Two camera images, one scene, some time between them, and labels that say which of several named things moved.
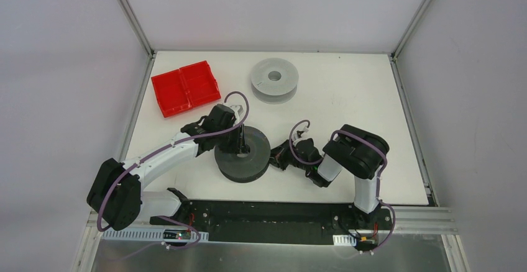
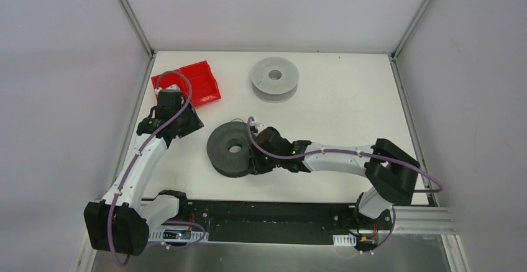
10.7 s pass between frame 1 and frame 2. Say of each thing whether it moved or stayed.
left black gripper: moved
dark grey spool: moved
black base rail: stayed
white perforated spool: stayed
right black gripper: moved
